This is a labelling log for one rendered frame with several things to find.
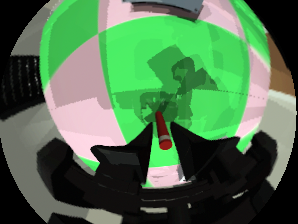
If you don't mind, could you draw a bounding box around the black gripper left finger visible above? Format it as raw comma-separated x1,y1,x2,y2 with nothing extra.
90,123,153,185

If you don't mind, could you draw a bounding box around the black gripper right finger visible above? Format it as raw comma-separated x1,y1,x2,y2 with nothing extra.
170,123,241,183

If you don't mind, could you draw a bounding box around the red peg with white band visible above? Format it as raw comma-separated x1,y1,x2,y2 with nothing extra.
156,111,173,151

